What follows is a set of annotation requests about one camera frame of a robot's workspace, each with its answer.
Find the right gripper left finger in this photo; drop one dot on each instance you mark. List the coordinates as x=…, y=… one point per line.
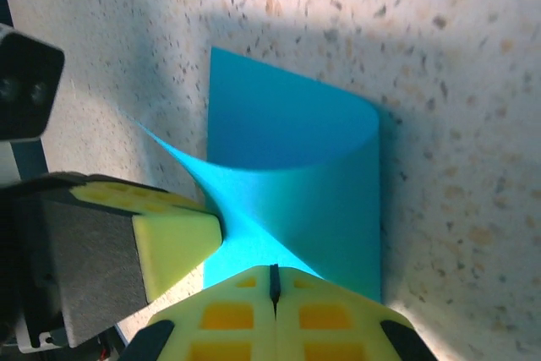
x=220, y=335

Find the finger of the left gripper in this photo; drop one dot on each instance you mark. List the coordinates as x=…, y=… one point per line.
x=177, y=247

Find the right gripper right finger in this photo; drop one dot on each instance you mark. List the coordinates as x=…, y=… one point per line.
x=329, y=335

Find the blue square paper sheet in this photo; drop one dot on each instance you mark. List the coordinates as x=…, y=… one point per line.
x=296, y=209

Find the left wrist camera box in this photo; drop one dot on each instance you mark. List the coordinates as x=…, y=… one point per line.
x=29, y=82

